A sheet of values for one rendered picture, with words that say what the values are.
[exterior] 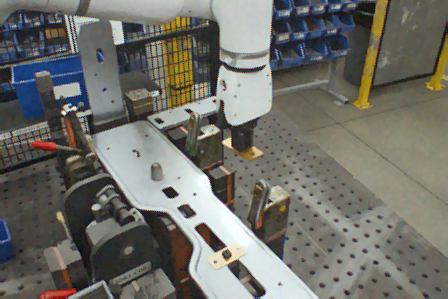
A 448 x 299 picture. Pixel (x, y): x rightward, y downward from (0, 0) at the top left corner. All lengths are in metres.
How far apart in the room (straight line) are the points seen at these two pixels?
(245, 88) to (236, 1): 0.15
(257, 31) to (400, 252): 0.99
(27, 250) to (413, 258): 1.22
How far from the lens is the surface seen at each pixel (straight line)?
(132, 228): 0.73
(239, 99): 0.68
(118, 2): 0.53
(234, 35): 0.64
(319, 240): 1.40
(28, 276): 1.40
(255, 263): 0.90
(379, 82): 3.83
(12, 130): 1.45
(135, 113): 1.44
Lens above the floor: 1.69
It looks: 31 degrees down
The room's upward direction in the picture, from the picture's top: straight up
